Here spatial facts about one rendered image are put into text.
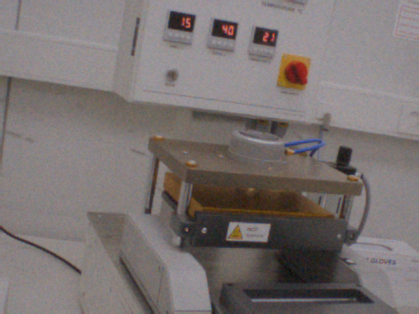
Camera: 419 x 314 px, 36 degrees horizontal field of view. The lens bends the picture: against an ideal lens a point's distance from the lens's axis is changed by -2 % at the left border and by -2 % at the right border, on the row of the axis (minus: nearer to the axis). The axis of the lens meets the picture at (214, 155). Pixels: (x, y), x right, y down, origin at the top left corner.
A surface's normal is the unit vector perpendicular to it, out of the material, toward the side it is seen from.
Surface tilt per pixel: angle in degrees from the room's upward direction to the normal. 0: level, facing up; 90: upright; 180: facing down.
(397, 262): 88
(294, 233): 90
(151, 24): 90
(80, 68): 90
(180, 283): 41
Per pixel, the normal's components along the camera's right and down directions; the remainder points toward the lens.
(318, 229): 0.36, 0.25
